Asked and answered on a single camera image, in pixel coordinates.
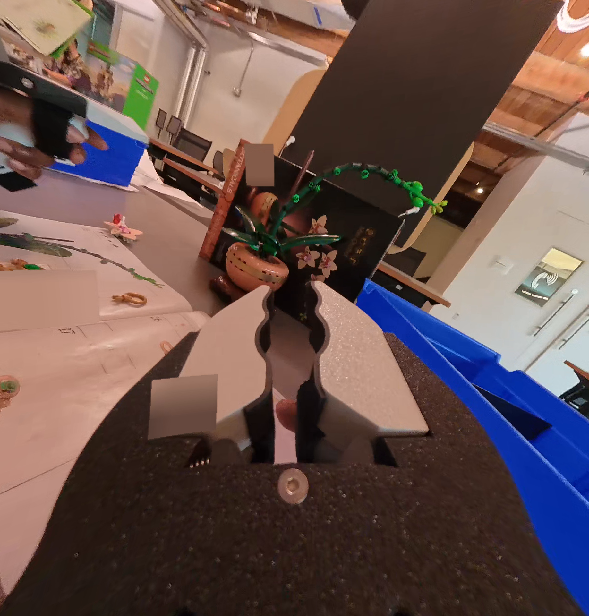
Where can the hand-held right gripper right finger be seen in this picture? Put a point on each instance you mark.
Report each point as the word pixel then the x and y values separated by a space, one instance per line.
pixel 362 375

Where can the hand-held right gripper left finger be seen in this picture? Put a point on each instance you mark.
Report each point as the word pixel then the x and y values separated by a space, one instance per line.
pixel 232 346

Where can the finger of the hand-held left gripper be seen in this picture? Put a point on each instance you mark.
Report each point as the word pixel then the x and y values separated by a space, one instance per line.
pixel 111 120

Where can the grey desk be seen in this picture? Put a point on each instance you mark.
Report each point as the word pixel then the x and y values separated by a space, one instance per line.
pixel 169 226

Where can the person's left hand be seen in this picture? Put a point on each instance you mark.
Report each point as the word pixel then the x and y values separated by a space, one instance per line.
pixel 8 108

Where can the green toy set box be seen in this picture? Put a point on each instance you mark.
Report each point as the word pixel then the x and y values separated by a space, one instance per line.
pixel 143 96

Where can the black office chair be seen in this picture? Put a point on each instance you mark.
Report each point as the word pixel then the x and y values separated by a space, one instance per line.
pixel 174 127
pixel 191 144
pixel 160 121

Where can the open illustrated book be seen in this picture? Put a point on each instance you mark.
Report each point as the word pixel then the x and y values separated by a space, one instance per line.
pixel 44 21

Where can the toy brick plant in pot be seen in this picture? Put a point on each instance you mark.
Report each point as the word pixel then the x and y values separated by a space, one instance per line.
pixel 256 269

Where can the wooden background table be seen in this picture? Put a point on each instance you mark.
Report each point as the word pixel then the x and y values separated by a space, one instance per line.
pixel 410 284
pixel 184 166
pixel 585 373

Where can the white plastic bag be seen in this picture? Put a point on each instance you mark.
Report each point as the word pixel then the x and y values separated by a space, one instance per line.
pixel 174 192

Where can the pink brick flower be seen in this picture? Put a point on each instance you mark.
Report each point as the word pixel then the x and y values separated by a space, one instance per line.
pixel 123 229

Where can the dark toy set box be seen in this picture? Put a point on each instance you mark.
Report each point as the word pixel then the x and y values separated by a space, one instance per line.
pixel 366 240

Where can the open instruction booklet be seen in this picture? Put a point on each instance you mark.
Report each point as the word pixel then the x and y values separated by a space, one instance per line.
pixel 58 385

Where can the black board panel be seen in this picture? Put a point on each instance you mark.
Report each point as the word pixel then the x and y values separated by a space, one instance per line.
pixel 419 96

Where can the white wall plate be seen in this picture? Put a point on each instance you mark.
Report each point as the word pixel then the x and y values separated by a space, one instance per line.
pixel 504 264

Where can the framed wall sign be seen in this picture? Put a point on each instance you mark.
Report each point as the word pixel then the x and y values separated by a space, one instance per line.
pixel 547 276

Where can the rectangular metal air duct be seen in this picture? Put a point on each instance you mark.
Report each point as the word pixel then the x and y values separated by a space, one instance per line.
pixel 299 12

